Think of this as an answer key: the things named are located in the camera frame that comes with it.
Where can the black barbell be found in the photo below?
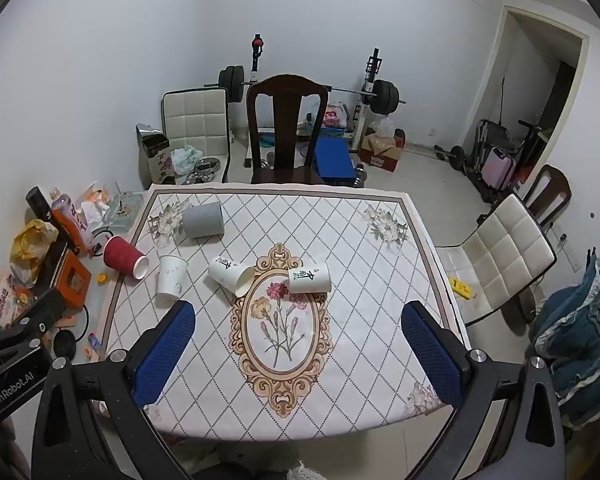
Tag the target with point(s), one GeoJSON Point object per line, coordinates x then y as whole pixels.
{"type": "Point", "coordinates": [386, 96]}

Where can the tall printed gift box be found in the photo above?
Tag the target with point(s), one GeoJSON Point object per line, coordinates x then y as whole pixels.
{"type": "Point", "coordinates": [160, 160]}

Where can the pink bottle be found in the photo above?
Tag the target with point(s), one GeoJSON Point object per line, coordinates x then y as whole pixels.
{"type": "Point", "coordinates": [64, 205]}

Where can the yellow plastic bag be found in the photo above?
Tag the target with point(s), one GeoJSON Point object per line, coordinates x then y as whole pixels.
{"type": "Point", "coordinates": [30, 250]}

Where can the white padded chair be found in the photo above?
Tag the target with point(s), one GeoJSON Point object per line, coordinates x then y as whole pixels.
{"type": "Point", "coordinates": [195, 120]}
{"type": "Point", "coordinates": [505, 250]}

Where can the white black-print paper cup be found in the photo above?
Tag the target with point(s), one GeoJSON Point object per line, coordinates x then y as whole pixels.
{"type": "Point", "coordinates": [310, 277]}
{"type": "Point", "coordinates": [225, 272]}

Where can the black bottle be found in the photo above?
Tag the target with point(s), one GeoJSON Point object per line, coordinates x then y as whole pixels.
{"type": "Point", "coordinates": [39, 201]}

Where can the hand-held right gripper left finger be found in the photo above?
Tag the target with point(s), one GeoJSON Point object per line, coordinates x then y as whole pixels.
{"type": "Point", "coordinates": [166, 350]}

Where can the short dumbbell bar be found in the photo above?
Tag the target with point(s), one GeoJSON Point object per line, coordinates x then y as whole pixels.
{"type": "Point", "coordinates": [455, 156]}

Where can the blue bench pad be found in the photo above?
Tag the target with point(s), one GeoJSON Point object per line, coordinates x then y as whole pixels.
{"type": "Point", "coordinates": [334, 160]}

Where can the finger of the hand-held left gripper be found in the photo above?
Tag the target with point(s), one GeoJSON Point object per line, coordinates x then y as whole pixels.
{"type": "Point", "coordinates": [32, 312]}

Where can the black round disc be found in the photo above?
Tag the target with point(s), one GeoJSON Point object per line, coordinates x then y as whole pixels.
{"type": "Point", "coordinates": [64, 342]}

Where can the black metal frame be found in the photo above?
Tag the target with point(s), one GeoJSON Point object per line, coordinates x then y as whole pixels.
{"type": "Point", "coordinates": [527, 135]}

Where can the pink suitcase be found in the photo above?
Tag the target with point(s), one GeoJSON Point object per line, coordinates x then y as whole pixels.
{"type": "Point", "coordinates": [497, 170]}

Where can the metal bowl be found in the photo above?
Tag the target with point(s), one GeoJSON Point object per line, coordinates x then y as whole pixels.
{"type": "Point", "coordinates": [195, 178]}
{"type": "Point", "coordinates": [207, 166]}

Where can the folded black cart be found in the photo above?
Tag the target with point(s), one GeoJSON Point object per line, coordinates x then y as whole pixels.
{"type": "Point", "coordinates": [490, 132]}

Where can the grey cup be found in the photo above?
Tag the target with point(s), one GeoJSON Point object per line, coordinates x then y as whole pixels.
{"type": "Point", "coordinates": [203, 220]}

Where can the floral printed tablecloth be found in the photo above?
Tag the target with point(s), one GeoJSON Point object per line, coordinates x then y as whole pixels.
{"type": "Point", "coordinates": [355, 310]}

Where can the glass ashtray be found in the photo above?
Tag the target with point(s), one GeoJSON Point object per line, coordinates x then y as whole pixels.
{"type": "Point", "coordinates": [120, 210]}

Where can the crumpled white green bag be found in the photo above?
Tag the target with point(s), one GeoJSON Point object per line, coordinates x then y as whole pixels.
{"type": "Point", "coordinates": [187, 157]}

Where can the red ribbed paper cup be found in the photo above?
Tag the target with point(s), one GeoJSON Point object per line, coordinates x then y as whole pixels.
{"type": "Point", "coordinates": [120, 255]}

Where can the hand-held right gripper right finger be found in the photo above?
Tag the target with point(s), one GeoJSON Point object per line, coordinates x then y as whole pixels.
{"type": "Point", "coordinates": [432, 355]}

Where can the yellow plastic object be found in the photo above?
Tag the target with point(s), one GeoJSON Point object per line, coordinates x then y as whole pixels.
{"type": "Point", "coordinates": [461, 287]}

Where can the plain white paper cup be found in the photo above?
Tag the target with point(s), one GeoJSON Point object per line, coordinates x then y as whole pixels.
{"type": "Point", "coordinates": [171, 277]}

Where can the orange packet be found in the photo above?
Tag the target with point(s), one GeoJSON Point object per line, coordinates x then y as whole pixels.
{"type": "Point", "coordinates": [72, 232]}

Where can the red white plastic bag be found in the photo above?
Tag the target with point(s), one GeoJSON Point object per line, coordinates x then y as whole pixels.
{"type": "Point", "coordinates": [333, 117]}

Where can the blue denim clothing pile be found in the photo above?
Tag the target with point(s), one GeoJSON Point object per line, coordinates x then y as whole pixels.
{"type": "Point", "coordinates": [580, 330]}

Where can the dark wooden chair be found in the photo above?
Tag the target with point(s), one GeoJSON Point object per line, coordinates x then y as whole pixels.
{"type": "Point", "coordinates": [286, 125]}
{"type": "Point", "coordinates": [560, 185]}

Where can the printed snack packet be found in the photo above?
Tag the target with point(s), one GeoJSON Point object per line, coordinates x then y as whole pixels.
{"type": "Point", "coordinates": [7, 305]}

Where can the orange box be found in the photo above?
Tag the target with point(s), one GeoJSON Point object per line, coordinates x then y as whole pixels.
{"type": "Point", "coordinates": [72, 280]}

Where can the cardboard box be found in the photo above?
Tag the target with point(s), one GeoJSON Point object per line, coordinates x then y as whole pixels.
{"type": "Point", "coordinates": [382, 155]}

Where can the white weight rack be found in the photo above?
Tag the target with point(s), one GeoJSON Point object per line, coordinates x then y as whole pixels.
{"type": "Point", "coordinates": [254, 67]}

